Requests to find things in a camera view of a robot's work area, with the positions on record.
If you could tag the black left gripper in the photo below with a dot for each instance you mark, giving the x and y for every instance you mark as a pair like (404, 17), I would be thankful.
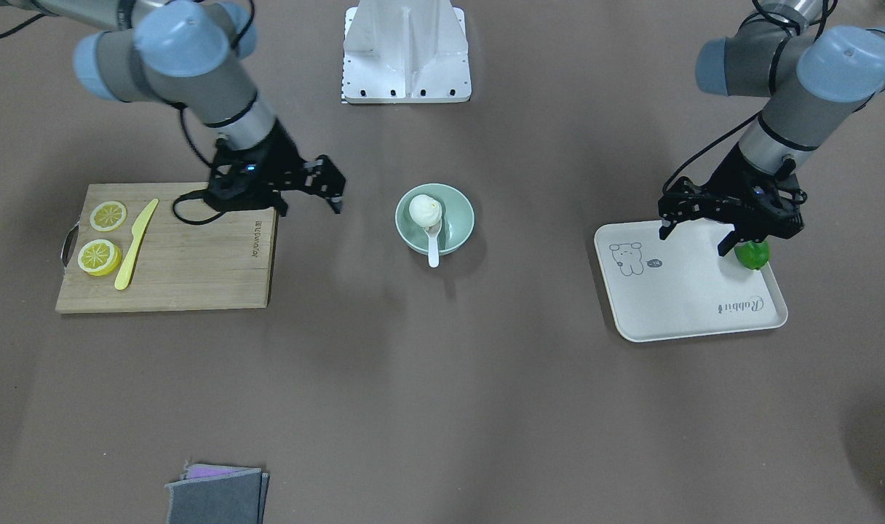
(728, 181)

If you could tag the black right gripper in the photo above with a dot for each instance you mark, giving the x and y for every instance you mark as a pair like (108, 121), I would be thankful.
(280, 161)

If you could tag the white ceramic soup spoon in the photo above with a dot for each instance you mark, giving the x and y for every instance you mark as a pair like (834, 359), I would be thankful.
(432, 233)

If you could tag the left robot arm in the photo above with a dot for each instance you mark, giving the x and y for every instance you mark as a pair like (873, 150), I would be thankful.
(812, 84)

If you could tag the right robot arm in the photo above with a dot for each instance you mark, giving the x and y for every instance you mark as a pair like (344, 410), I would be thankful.
(188, 55)

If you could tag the mint green bowl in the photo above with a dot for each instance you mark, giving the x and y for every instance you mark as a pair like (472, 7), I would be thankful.
(458, 219)

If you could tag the green lime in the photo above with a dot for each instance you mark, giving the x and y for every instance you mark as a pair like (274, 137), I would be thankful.
(753, 255)

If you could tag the white rabbit serving tray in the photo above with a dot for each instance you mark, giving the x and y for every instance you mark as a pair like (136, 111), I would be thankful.
(660, 290)

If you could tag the bamboo cutting board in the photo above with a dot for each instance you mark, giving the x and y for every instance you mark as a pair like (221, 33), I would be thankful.
(188, 261)

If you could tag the yellow plastic knife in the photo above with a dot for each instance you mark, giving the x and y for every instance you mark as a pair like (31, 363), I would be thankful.
(138, 229)

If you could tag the lemon slice near knife tip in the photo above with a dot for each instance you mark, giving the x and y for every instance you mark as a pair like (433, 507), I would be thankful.
(108, 216)

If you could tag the grey folded cloth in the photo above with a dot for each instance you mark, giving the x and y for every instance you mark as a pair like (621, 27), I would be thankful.
(207, 493)

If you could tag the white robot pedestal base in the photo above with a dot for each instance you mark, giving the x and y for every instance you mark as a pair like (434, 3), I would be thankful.
(405, 52)

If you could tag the lemon slice near handle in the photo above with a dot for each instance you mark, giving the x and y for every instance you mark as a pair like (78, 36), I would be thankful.
(99, 257)

